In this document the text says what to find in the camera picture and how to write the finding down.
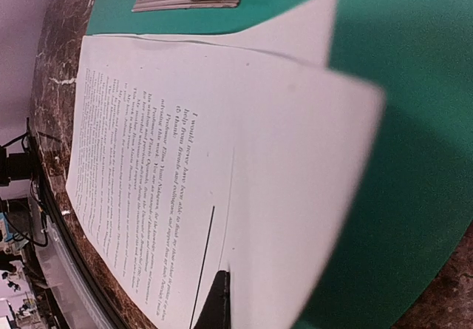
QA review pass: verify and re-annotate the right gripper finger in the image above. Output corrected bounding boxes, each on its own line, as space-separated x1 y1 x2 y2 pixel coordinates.
193 270 231 329

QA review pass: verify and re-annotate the printed paper sheet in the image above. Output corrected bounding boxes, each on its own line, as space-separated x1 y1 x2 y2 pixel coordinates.
66 36 384 328

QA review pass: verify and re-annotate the green plastic folder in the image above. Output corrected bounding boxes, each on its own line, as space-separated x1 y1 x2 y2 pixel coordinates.
88 0 472 328

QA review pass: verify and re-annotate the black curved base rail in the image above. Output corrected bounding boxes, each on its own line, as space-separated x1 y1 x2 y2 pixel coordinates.
26 121 127 328

